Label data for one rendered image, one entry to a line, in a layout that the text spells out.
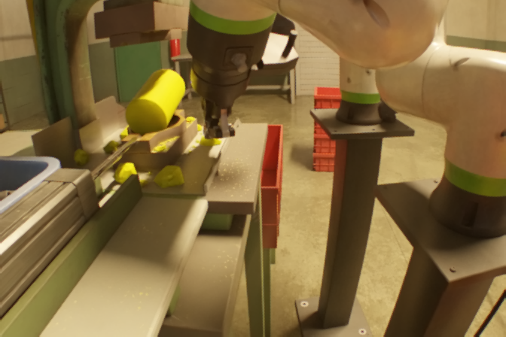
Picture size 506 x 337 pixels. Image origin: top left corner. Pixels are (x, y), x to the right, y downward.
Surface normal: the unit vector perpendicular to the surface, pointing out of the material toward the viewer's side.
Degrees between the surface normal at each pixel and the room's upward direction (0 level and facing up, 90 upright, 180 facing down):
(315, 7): 113
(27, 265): 90
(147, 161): 90
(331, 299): 90
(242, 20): 130
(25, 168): 81
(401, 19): 104
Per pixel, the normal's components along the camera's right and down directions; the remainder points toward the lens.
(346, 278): 0.05, 0.35
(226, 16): -0.13, 0.83
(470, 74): -0.92, 0.11
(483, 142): -0.71, 0.27
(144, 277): -0.04, -0.94
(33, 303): 1.00, 0.00
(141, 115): -0.07, 0.60
